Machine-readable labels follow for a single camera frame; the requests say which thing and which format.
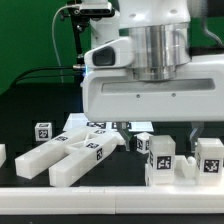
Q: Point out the white cube nut with tag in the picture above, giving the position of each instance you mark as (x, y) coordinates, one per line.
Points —
(143, 142)

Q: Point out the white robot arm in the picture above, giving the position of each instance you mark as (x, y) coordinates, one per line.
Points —
(150, 74)

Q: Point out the white L-shaped fence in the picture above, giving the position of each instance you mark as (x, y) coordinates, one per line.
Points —
(112, 200)

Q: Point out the white tag sheet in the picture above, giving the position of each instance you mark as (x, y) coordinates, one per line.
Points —
(76, 120)

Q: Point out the small white cube nut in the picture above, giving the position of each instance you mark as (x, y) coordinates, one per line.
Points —
(43, 131)

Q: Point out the white chair seat part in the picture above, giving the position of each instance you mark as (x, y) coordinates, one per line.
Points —
(184, 173)

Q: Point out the white chair back frame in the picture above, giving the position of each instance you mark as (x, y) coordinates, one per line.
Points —
(69, 156)

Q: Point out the grey camera on stand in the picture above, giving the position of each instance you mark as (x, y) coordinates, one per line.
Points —
(96, 8)

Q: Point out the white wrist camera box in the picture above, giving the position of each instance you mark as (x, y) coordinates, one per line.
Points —
(114, 54)

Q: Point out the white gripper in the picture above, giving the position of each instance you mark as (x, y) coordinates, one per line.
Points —
(195, 94)

